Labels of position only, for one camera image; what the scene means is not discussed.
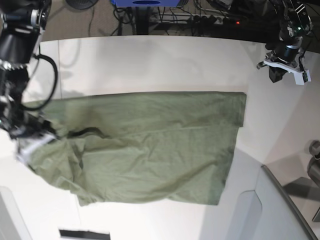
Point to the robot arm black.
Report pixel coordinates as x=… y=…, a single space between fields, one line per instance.
x=23 y=25
x=294 y=22

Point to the black power strip red light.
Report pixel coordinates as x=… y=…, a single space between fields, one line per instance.
x=210 y=20

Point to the white label with black strip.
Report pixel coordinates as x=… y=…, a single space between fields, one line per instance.
x=66 y=234

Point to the grey metal stand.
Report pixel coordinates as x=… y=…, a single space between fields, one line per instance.
x=307 y=188

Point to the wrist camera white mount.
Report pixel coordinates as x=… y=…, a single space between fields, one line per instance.
x=297 y=67
x=26 y=146

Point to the black fan base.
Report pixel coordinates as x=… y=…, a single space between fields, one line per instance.
x=81 y=4

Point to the blue box with oval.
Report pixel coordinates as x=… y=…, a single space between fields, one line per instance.
x=146 y=3

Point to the olive green t-shirt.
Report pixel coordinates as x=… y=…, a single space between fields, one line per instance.
x=142 y=147

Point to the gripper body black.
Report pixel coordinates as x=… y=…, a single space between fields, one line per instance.
x=287 y=52
x=37 y=126

